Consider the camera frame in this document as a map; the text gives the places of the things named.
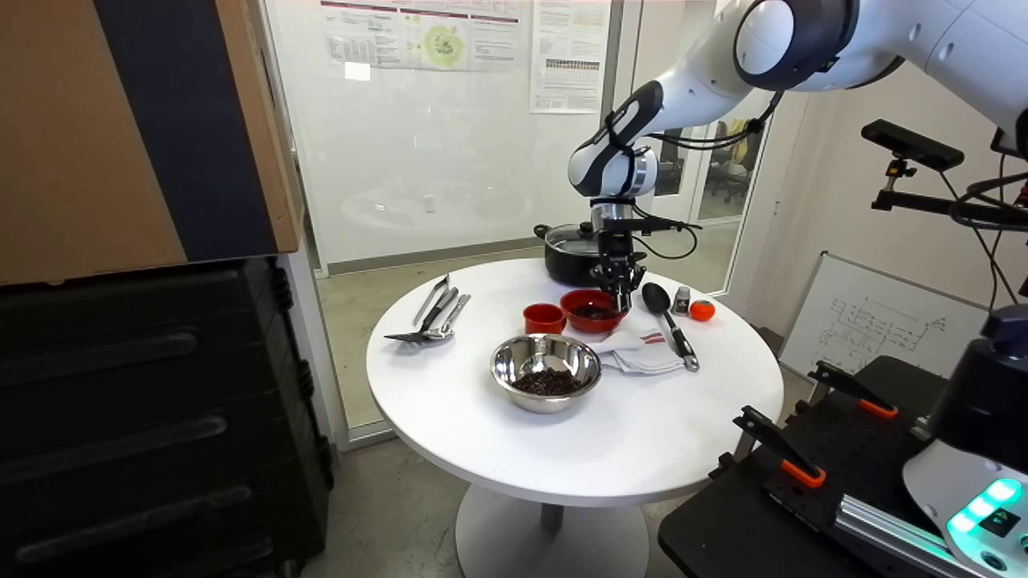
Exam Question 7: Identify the glass pot lid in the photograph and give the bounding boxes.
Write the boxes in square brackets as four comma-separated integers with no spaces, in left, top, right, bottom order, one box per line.
[544,220,605,257]

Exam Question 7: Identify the black clamp with orange handle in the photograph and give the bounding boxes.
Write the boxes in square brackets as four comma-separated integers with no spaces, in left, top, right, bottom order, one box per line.
[732,401,832,494]
[805,360,905,427]

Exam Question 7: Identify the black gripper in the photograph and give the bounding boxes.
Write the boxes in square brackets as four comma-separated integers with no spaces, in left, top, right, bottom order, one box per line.
[591,204,648,315]

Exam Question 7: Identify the black cooking pot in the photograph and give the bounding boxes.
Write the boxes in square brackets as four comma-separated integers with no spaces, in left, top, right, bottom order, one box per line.
[531,223,606,289]

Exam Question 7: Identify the red plastic cup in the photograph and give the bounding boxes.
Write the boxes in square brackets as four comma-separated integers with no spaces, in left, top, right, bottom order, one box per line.
[521,303,569,338]

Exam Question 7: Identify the black stereo camera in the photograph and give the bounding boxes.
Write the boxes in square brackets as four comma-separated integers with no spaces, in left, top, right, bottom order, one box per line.
[860,116,968,175]

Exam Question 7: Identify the red plastic bowl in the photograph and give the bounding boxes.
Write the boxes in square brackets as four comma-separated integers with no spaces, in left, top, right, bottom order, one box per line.
[558,286,632,344]

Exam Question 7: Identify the aluminium rail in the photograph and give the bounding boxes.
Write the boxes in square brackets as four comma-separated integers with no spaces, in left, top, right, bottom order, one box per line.
[832,490,974,578]

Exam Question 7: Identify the cardboard box with dark stripe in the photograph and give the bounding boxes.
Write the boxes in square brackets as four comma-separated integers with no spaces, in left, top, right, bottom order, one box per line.
[0,0,305,289]

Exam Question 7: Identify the grey metal frame post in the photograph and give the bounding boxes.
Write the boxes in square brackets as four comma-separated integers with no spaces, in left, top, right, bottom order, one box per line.
[255,0,332,443]
[591,0,654,109]

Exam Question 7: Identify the black hard case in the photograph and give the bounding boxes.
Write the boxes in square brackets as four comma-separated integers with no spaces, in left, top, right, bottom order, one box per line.
[0,255,338,578]

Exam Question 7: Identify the silver metal tongs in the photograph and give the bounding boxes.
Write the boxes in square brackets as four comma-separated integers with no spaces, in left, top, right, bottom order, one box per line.
[410,272,476,344]

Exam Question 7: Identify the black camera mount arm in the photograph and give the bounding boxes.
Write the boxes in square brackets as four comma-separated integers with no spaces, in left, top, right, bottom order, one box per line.
[869,158,1028,227]

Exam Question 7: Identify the stainless steel bowl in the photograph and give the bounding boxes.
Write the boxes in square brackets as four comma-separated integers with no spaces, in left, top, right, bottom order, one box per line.
[487,332,605,418]

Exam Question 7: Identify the paper poster with green circle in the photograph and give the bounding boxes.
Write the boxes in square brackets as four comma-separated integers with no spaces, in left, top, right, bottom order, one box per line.
[319,0,528,74]

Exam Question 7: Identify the white paper notice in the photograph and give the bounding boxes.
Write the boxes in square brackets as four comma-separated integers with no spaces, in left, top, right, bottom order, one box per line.
[528,0,612,116]

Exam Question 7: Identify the black serving spoon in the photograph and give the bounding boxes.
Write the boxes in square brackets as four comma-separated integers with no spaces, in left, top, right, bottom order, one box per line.
[638,280,703,377]

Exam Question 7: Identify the black perforated robot cart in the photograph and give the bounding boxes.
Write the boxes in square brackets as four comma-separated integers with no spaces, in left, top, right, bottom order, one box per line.
[654,349,1028,578]

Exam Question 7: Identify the white whiteboard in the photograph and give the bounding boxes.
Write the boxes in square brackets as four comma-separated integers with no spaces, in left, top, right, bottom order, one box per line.
[778,252,992,379]

